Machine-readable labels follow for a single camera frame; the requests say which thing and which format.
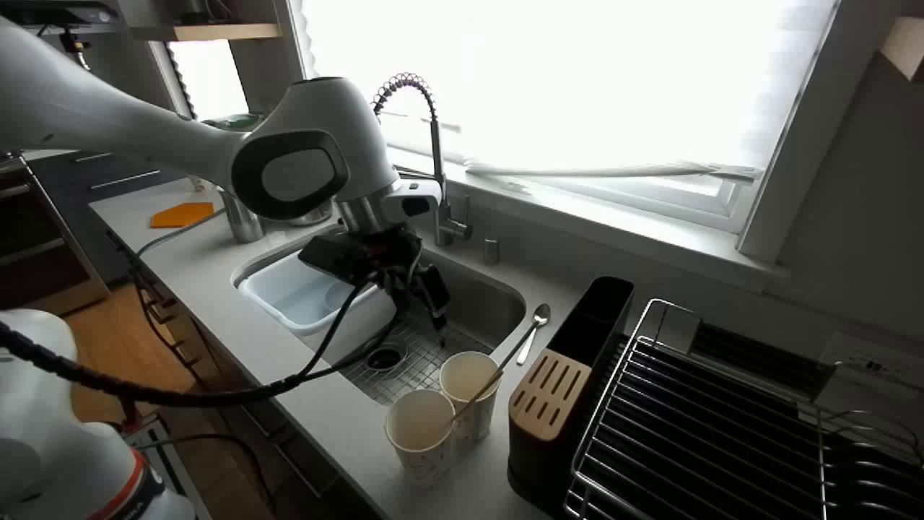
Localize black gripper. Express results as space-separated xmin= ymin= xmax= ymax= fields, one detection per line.
xmin=297 ymin=222 xmax=453 ymax=329

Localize wooden coffee stirrer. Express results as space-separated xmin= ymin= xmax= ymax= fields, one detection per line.
xmin=444 ymin=368 xmax=508 ymax=430
xmin=489 ymin=322 xmax=540 ymax=370

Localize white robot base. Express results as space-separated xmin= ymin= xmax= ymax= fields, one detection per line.
xmin=0 ymin=306 xmax=199 ymax=520

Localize metal cup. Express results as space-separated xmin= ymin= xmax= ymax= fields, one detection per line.
xmin=221 ymin=179 xmax=267 ymax=246

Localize steel kitchen sink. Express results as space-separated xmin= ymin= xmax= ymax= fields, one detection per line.
xmin=231 ymin=228 xmax=531 ymax=409

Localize metal spoon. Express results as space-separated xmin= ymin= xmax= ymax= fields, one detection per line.
xmin=515 ymin=300 xmax=556 ymax=370

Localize white plastic wash basin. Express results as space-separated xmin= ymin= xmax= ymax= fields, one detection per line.
xmin=237 ymin=253 xmax=398 ymax=368

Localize chrome spring kitchen faucet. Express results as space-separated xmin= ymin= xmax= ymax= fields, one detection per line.
xmin=371 ymin=71 xmax=475 ymax=248

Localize black dish rack tray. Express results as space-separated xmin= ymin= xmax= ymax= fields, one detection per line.
xmin=505 ymin=276 xmax=638 ymax=516

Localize bright window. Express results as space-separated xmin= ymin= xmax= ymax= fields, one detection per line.
xmin=286 ymin=0 xmax=846 ymax=234

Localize orange plate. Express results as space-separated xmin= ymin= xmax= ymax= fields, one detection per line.
xmin=147 ymin=201 xmax=216 ymax=233

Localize dark cabinet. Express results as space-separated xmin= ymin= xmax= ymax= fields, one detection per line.
xmin=0 ymin=149 xmax=114 ymax=315

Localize thin black counter cable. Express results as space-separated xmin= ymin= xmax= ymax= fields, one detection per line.
xmin=130 ymin=207 xmax=231 ymax=266

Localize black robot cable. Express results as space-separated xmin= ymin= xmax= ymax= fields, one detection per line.
xmin=0 ymin=276 xmax=429 ymax=412

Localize chrome wire dish rack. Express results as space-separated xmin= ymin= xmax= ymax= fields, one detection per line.
xmin=560 ymin=295 xmax=924 ymax=520

